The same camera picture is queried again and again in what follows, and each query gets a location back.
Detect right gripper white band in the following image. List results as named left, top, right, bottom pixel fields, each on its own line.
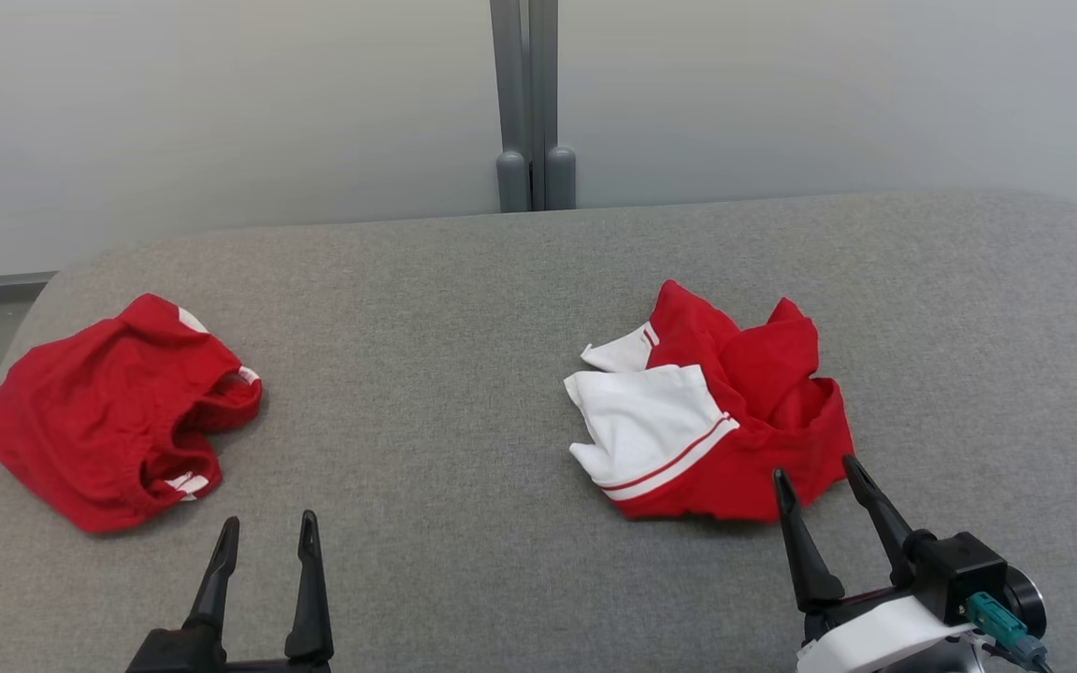
left=773, top=454, right=974, bottom=673

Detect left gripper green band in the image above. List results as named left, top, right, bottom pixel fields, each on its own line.
left=125, top=510, right=335, bottom=673

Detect red shirt with white stripes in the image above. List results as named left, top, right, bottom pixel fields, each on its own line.
left=564, top=279, right=856, bottom=523

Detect red shorts with white panels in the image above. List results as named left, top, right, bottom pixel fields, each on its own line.
left=0, top=293, right=264, bottom=534

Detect teal right camera connector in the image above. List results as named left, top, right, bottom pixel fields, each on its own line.
left=966, top=592, right=1051, bottom=672

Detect grey partition post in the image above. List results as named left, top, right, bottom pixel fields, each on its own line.
left=490, top=0, right=532, bottom=213
left=529, top=0, right=578, bottom=211

